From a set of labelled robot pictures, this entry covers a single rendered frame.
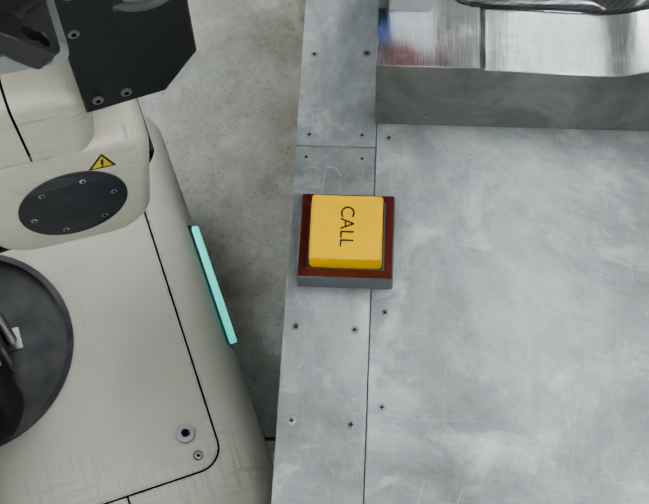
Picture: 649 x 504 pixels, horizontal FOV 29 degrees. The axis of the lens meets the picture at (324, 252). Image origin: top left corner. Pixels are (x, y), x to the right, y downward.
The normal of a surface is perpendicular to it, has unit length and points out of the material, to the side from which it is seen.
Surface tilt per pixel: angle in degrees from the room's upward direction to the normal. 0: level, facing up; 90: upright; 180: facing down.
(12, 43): 90
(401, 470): 0
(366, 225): 0
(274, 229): 0
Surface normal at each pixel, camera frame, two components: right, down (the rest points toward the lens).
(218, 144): -0.03, -0.46
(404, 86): -0.05, 0.89
